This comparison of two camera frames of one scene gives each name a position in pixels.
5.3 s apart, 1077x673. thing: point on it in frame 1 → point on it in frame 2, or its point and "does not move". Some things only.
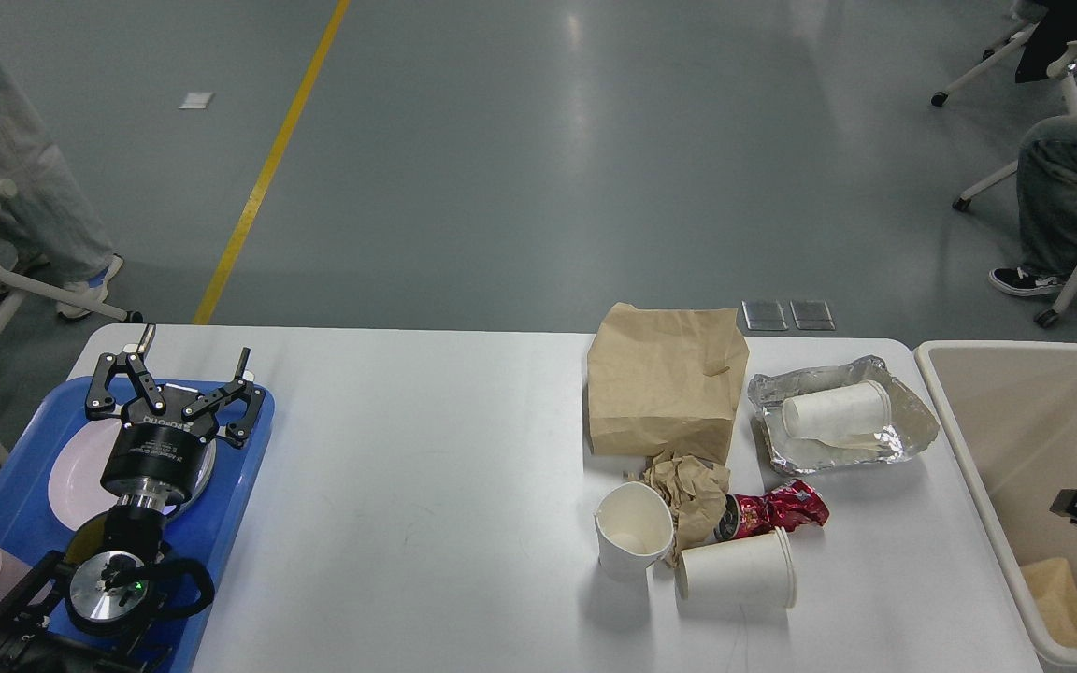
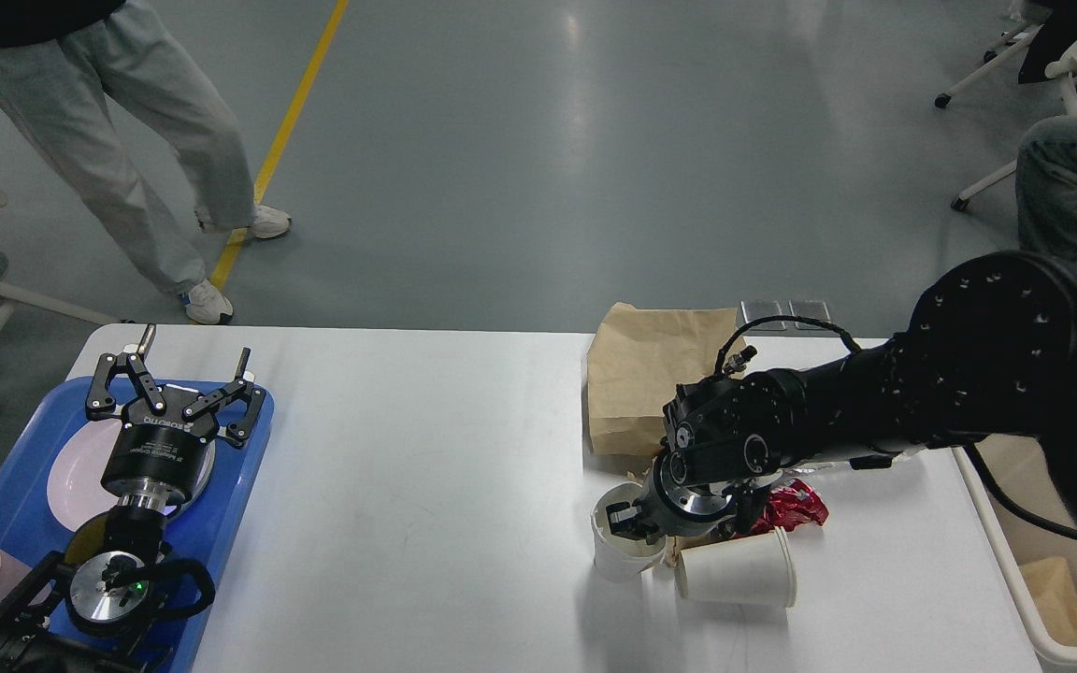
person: x=49 y=226 → x=59 y=62
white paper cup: x=634 y=529 does not move
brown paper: x=1059 y=603 does not move
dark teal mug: x=88 y=539 does not move
